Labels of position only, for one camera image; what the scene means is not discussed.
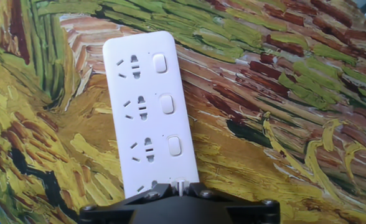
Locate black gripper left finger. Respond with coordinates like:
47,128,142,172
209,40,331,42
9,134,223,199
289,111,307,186
78,182,179,224

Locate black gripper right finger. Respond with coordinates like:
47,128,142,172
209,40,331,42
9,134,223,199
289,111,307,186
182,182,281,224

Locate white four-button power strip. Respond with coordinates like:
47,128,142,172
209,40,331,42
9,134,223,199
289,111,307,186
102,30,200,200

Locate Van Gogh painting cloth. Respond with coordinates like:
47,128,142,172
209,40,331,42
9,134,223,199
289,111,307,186
0,0,366,224

